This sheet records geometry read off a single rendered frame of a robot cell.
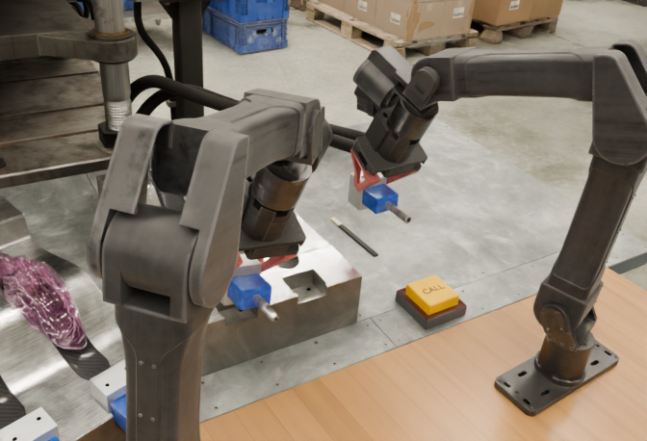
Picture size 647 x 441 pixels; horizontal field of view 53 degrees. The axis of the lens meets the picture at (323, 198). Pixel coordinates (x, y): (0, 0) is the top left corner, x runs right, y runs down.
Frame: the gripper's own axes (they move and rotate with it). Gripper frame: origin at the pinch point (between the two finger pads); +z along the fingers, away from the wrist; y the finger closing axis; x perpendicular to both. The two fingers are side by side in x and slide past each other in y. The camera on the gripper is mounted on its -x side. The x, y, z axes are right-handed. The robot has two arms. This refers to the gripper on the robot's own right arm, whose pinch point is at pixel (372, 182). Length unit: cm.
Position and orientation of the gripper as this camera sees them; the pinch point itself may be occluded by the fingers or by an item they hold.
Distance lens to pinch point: 107.3
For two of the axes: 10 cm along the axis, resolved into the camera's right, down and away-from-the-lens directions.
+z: -2.9, 5.5, 7.9
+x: 4.2, 8.1, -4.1
